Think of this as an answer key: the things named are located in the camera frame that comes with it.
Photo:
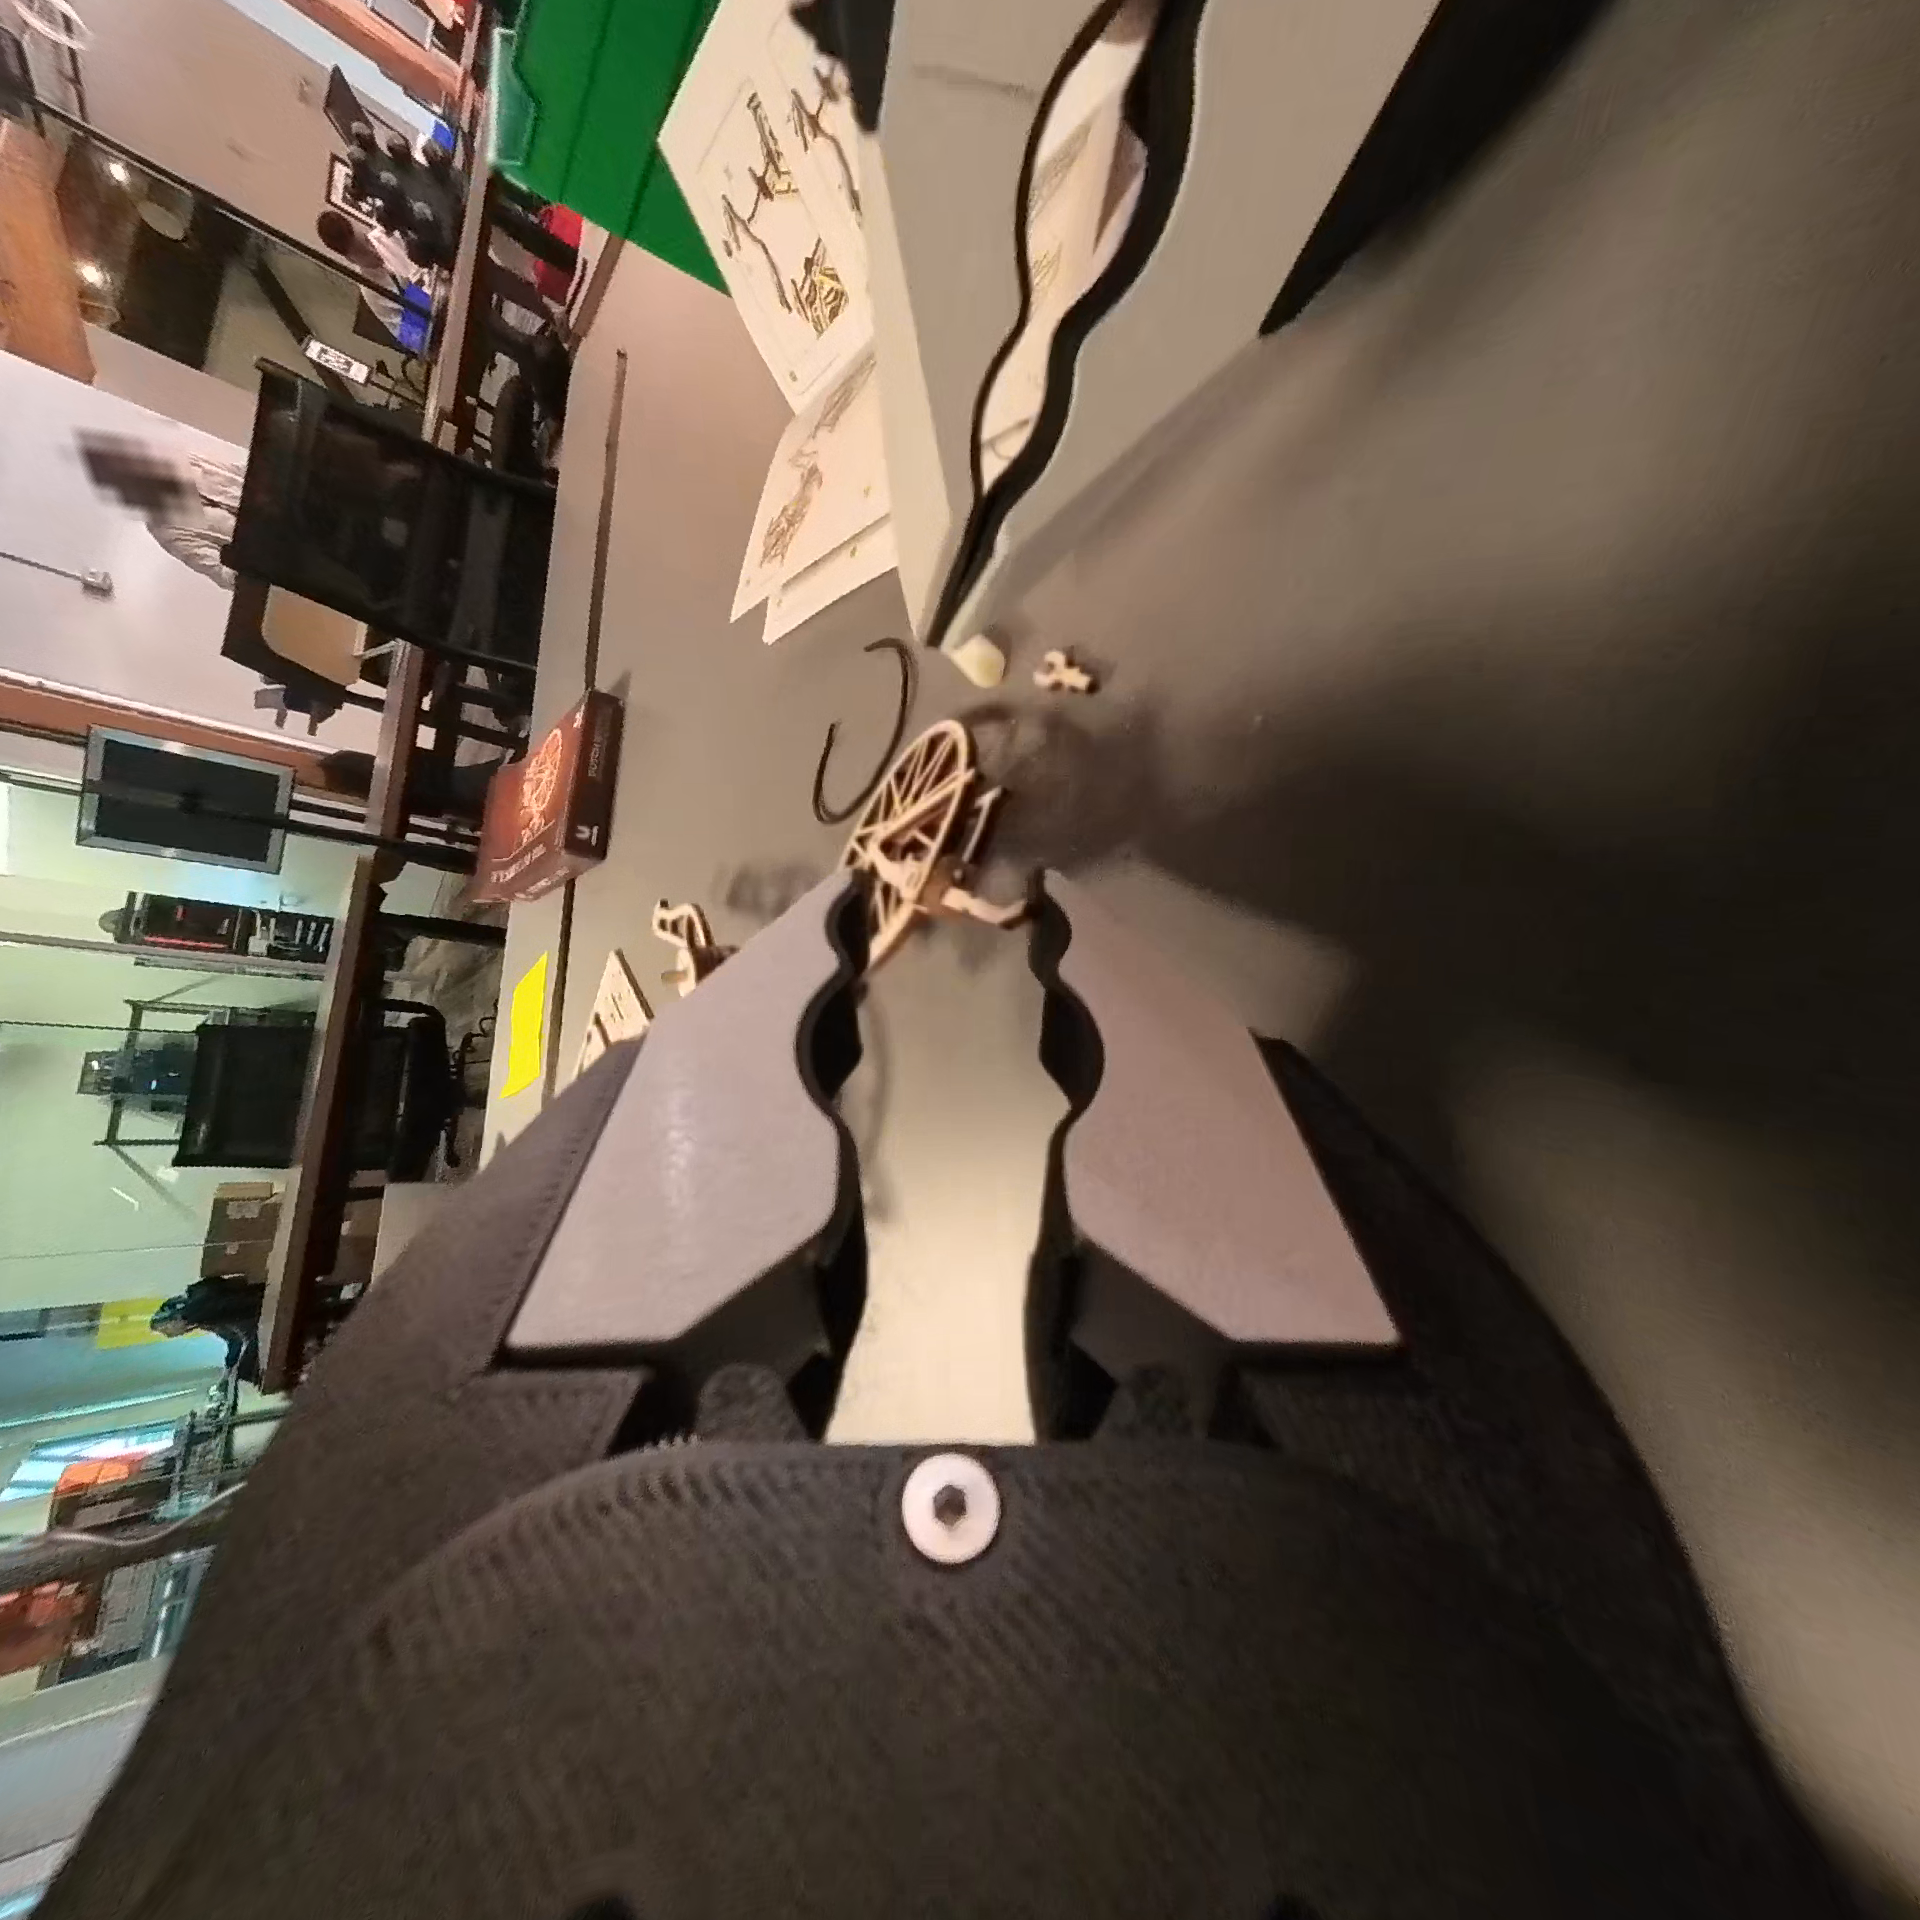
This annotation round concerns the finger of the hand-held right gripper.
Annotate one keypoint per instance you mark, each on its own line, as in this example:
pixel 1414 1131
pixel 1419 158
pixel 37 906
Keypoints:
pixel 937 301
pixel 1050 405

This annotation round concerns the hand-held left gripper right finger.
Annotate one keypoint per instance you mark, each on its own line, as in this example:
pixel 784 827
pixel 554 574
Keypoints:
pixel 1201 1171

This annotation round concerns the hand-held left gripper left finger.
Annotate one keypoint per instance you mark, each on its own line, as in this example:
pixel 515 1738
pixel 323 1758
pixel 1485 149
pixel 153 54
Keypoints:
pixel 704 1156

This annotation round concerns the wooden spoked wheel with fork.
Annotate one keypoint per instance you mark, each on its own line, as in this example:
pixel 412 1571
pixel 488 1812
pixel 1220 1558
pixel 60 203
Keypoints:
pixel 922 827

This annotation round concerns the wooden parts sheet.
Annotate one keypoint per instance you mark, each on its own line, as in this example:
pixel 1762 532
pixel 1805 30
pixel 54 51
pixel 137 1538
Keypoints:
pixel 616 1020

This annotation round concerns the dark model kit box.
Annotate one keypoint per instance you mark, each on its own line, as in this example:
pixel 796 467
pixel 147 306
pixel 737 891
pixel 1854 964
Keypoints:
pixel 547 811

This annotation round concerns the white instruction booklet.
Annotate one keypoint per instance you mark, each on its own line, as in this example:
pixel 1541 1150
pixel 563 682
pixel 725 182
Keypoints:
pixel 796 301

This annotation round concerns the yellow sticky note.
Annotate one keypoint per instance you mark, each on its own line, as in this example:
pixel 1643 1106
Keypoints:
pixel 529 1028

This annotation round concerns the green stacked plastic bins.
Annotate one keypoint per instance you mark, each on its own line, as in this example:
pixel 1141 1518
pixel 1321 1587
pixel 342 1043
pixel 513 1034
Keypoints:
pixel 600 107

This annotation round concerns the small wooden connector piece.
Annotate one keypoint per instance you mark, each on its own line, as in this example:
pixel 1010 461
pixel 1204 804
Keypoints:
pixel 1066 671

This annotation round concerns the small white cylinder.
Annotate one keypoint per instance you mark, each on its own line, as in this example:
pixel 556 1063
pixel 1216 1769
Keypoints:
pixel 971 661

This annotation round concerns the black office chair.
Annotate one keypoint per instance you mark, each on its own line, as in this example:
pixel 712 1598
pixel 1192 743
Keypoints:
pixel 389 511

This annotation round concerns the wooden bicycle frame assembly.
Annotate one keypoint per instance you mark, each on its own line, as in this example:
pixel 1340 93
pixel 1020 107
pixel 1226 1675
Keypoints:
pixel 682 938

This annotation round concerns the dark wall monitor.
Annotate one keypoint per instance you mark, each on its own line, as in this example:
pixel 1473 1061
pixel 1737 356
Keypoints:
pixel 187 804

